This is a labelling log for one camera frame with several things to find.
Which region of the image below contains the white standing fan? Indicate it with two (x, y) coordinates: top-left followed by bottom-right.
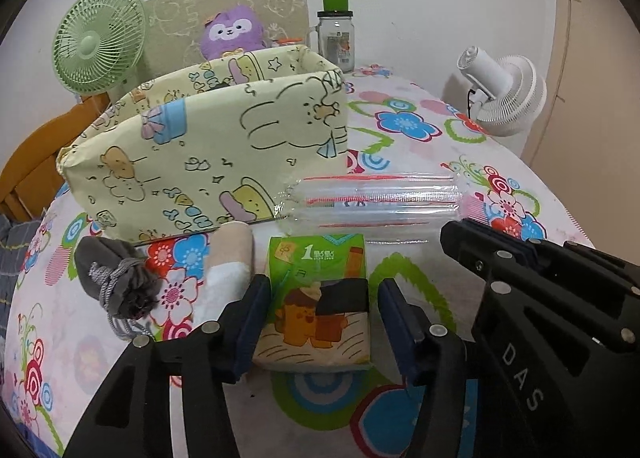
(457, 44), (548, 138)

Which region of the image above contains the beige wooden wardrobe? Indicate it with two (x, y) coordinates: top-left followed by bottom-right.
(520, 0), (640, 249)

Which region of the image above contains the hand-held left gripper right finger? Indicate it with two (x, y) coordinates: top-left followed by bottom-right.
(377, 278), (501, 458)

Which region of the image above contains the grey plaid blanket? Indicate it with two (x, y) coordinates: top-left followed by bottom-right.
(0, 213), (31, 289)

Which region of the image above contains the clear inflated air cushion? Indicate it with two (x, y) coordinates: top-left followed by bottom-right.
(274, 173), (468, 244)

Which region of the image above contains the green desk fan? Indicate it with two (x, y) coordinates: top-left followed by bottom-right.
(52, 0), (148, 96)

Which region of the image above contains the glass jar with green lid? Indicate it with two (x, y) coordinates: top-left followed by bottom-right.
(309, 0), (357, 74)

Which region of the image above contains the green cartoon tissue pack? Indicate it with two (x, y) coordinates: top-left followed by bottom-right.
(252, 233), (373, 371)

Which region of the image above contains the yellow cartoon print box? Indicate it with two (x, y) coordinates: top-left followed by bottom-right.
(56, 44), (349, 245)

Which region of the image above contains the purple plush toy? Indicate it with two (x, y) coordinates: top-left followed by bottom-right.
(200, 8), (268, 61)

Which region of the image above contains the dark drawstring pouch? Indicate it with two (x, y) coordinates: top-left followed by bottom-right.
(75, 236), (160, 339)

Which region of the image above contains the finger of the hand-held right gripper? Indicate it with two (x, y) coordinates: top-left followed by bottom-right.
(440, 220), (638, 354)
(525, 238), (640, 299)

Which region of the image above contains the floral tablecloth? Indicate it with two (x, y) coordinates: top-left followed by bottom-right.
(0, 63), (596, 458)

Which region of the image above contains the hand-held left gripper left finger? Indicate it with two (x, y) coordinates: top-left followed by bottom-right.
(62, 274), (273, 458)

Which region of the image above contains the pale pink soft cloth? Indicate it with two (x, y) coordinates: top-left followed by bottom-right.
(197, 220), (256, 324)

